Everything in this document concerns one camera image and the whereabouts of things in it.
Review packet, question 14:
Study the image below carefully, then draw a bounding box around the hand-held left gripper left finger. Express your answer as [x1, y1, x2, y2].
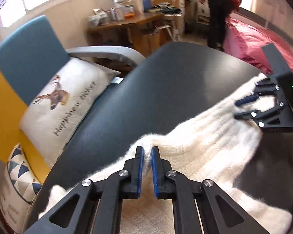
[23, 146, 145, 234]

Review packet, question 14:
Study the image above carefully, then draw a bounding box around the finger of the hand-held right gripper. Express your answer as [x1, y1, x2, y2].
[234, 99, 288, 129]
[235, 77, 282, 107]

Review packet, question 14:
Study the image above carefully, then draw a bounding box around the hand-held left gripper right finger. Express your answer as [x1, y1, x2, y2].
[151, 146, 270, 234]

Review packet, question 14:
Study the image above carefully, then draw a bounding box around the white knitted sweater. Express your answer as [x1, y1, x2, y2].
[38, 72, 293, 234]

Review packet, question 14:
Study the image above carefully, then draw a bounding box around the red bedspread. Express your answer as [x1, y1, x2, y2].
[222, 17, 293, 75]

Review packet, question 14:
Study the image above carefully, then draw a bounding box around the white drawer cabinet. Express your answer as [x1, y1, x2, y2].
[196, 0, 211, 25]

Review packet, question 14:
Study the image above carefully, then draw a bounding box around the white deer print pillow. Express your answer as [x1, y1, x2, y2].
[19, 57, 121, 167]

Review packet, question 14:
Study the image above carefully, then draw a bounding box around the white stool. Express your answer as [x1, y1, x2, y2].
[155, 13, 184, 42]

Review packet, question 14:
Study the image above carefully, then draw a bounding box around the wooden cabinet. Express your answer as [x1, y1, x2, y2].
[150, 0, 186, 35]

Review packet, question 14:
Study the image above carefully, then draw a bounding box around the blue triangle pattern pillow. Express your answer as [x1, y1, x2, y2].
[0, 143, 43, 233]

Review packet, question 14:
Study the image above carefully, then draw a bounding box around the wooden desk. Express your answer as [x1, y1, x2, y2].
[87, 12, 167, 57]

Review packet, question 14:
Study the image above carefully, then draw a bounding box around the clear storage box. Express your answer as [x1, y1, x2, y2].
[109, 3, 135, 21]

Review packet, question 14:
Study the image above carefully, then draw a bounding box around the blue and yellow sofa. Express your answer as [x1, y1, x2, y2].
[0, 15, 147, 234]

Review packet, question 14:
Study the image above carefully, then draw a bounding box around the dark bed frame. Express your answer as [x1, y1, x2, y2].
[236, 6, 293, 50]

